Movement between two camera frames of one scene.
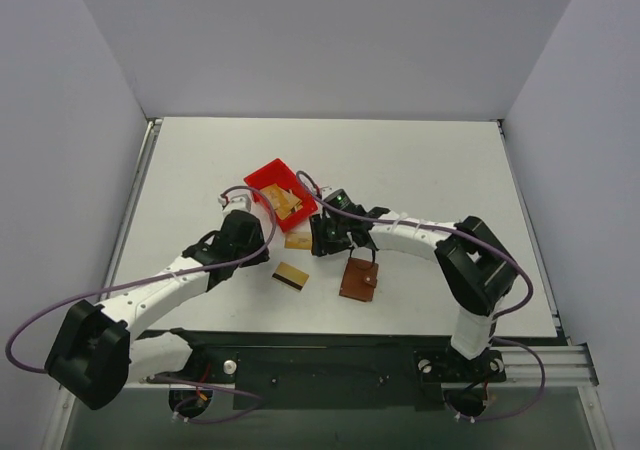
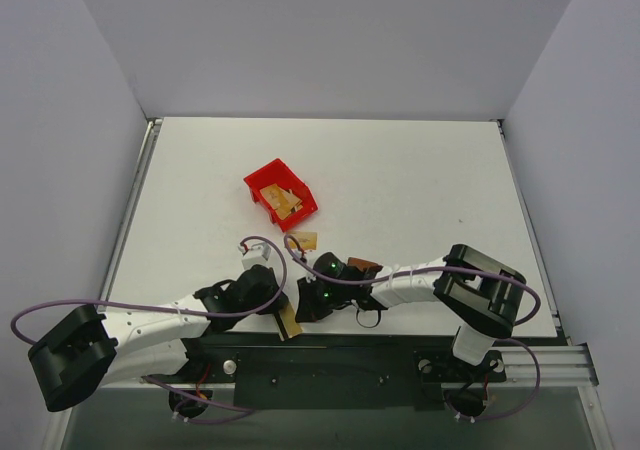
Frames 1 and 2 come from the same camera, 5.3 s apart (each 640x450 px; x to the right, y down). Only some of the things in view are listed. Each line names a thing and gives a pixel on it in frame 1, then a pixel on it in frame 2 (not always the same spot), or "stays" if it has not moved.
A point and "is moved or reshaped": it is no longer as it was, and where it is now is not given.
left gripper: (245, 227) to (276, 305)
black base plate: (319, 369) stays
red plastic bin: (277, 173) stays
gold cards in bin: (282, 200) stays
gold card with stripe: (290, 276) is moved or reshaped
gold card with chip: (298, 240) stays
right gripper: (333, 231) to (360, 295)
